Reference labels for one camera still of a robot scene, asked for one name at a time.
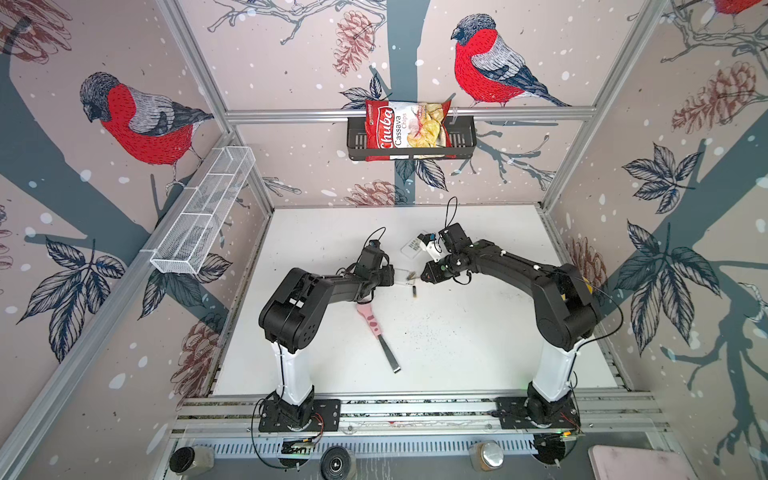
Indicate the black grey cylinder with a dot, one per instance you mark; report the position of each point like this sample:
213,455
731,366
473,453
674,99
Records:
192,460

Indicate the white wire mesh shelf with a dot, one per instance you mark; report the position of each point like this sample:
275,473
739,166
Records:
191,237

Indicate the black round speaker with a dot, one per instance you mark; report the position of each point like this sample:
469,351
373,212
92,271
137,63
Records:
338,463

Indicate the black wall basket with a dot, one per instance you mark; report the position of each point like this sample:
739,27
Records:
461,143

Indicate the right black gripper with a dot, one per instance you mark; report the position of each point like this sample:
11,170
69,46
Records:
429,272

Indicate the pink handled scraper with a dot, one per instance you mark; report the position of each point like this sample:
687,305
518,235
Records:
365,310

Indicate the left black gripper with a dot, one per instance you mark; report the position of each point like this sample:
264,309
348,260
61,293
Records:
389,275

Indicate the red cassava chips bag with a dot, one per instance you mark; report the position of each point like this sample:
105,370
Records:
406,125

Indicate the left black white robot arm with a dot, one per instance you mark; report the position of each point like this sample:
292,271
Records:
293,315

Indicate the pink pad corner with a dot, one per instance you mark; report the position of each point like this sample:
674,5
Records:
620,463

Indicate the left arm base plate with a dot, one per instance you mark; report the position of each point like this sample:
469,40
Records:
276,415

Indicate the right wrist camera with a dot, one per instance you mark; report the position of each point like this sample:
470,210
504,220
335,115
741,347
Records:
431,244

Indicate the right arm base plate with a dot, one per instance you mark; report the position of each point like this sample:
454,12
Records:
516,413

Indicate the white remote green buttons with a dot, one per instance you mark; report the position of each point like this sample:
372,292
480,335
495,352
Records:
413,248

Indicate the silver round cap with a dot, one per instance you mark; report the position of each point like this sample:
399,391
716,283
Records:
486,456

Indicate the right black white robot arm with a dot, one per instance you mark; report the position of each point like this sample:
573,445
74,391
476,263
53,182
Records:
566,310

